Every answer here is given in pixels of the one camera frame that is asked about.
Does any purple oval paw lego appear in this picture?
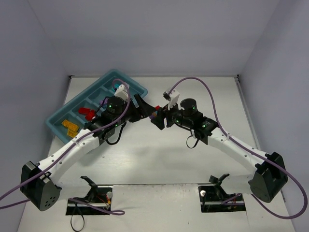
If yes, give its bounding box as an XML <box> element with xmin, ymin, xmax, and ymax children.
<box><xmin>99</xmin><ymin>97</ymin><xmax>109</xmax><ymax>108</ymax></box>

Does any red L-shaped lego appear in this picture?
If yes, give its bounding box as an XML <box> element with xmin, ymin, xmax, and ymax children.
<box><xmin>85</xmin><ymin>110</ymin><xmax>96</xmax><ymax>121</ymax></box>

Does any purple orange flower lego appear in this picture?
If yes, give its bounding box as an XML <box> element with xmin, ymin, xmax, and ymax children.
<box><xmin>149</xmin><ymin>112</ymin><xmax>157</xmax><ymax>119</ymax></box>

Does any red boat-shaped lego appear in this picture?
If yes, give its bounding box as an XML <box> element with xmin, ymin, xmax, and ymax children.
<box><xmin>78</xmin><ymin>108</ymin><xmax>90</xmax><ymax>115</ymax></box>

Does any teal yellow lego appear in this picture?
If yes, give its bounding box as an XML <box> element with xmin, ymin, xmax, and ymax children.
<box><xmin>67</xmin><ymin>122</ymin><xmax>79</xmax><ymax>131</ymax></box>

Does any yellow black striped lego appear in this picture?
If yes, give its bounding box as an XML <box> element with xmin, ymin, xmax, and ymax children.
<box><xmin>67</xmin><ymin>130</ymin><xmax>78</xmax><ymax>138</ymax></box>

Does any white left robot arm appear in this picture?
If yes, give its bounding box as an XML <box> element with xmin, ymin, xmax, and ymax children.
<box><xmin>20</xmin><ymin>94</ymin><xmax>156</xmax><ymax>211</ymax></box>

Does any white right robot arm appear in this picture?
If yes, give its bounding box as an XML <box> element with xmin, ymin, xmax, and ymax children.
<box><xmin>150</xmin><ymin>99</ymin><xmax>288</xmax><ymax>203</ymax></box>

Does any teal divided plastic tray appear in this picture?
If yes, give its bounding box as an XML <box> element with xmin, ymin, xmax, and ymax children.
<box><xmin>46</xmin><ymin>69</ymin><xmax>148</xmax><ymax>144</ymax></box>

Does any orange square lego in tray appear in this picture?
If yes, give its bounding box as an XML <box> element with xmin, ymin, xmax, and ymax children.
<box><xmin>61</xmin><ymin>119</ymin><xmax>69</xmax><ymax>127</ymax></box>

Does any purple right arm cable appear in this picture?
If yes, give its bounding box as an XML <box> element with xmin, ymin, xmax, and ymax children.
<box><xmin>170</xmin><ymin>77</ymin><xmax>309</xmax><ymax>219</ymax></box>

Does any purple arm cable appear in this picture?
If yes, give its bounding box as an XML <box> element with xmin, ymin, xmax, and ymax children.
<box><xmin>170</xmin><ymin>77</ymin><xmax>309</xmax><ymax>219</ymax></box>
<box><xmin>0</xmin><ymin>78</ymin><xmax>131</xmax><ymax>216</ymax></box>

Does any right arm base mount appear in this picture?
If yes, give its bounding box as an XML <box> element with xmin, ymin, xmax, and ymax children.
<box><xmin>198</xmin><ymin>174</ymin><xmax>246</xmax><ymax>213</ymax></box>

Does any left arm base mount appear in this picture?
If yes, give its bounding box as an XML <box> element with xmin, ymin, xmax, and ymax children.
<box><xmin>66</xmin><ymin>176</ymin><xmax>113</xmax><ymax>216</ymax></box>

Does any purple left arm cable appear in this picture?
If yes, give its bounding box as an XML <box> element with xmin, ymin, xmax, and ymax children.
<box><xmin>0</xmin><ymin>78</ymin><xmax>131</xmax><ymax>216</ymax></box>

